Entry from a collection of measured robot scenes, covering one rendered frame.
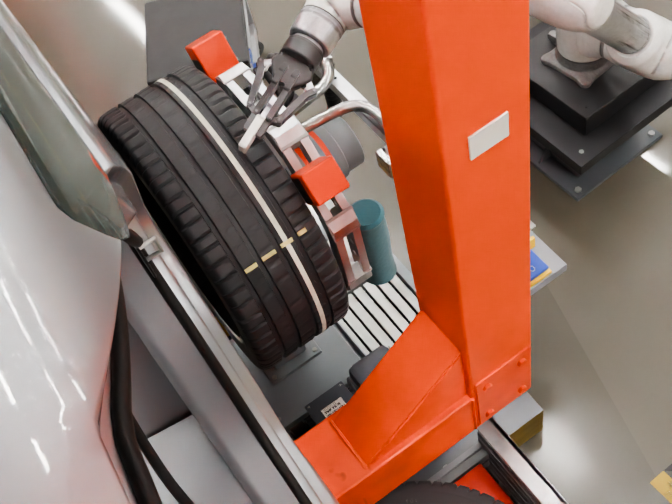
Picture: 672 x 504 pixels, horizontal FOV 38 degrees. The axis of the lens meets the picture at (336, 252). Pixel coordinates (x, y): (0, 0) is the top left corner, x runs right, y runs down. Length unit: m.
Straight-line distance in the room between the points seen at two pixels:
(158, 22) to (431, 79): 2.29
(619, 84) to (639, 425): 0.96
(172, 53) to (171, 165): 1.47
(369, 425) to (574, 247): 1.23
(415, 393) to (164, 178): 0.64
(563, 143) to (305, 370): 0.99
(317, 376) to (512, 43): 1.50
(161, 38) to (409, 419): 1.85
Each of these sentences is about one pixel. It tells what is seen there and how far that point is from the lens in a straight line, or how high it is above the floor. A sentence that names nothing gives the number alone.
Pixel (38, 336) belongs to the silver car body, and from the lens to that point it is 0.80.
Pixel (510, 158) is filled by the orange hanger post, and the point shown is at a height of 1.38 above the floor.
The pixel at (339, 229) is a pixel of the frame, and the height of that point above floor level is 0.96.
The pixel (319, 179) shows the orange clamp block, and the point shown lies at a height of 1.11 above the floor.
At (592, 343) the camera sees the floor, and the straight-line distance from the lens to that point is 2.88.
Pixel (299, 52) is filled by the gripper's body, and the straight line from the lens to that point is 1.81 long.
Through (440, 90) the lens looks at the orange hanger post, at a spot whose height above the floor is 1.62.
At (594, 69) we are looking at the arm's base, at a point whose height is 0.39.
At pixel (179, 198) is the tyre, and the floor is 1.15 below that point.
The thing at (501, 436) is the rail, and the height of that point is 0.39.
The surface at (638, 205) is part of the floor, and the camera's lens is 3.14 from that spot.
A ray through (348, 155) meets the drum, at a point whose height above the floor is 0.87.
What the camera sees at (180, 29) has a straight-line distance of 3.40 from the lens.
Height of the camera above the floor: 2.55
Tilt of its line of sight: 56 degrees down
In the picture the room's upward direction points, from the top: 17 degrees counter-clockwise
